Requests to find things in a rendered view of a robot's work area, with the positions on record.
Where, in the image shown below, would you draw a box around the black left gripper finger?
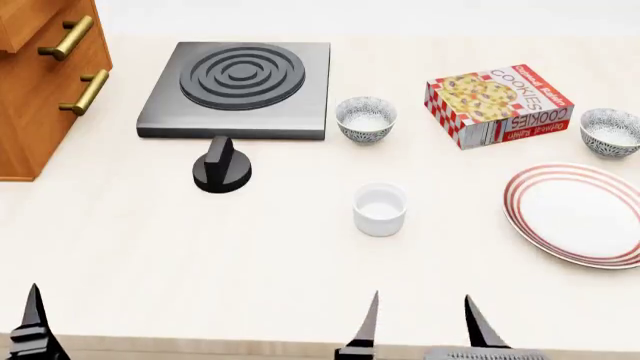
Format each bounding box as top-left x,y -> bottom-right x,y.
7,282 -> 72,360

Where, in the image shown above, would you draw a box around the brass drawer handle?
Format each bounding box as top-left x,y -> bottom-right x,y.
37,15 -> 95,62
58,68 -> 111,117

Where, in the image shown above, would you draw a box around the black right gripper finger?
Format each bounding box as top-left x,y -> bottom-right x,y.
463,294 -> 512,351
334,289 -> 380,360

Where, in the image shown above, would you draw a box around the white ramekin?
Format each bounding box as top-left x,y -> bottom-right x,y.
352,182 -> 408,238

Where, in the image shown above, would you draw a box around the black stove knob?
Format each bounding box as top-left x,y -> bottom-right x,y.
191,135 -> 254,195

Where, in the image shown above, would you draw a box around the patterned grey white bowl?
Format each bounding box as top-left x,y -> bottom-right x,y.
579,107 -> 640,160
334,96 -> 399,145

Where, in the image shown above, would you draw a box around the grey flat stove plate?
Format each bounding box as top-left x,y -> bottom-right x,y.
135,41 -> 332,142

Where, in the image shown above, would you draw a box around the red cookies box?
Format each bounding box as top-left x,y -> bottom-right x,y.
424,63 -> 576,151

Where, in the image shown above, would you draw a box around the white plate red rings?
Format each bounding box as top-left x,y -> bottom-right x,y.
502,162 -> 640,270

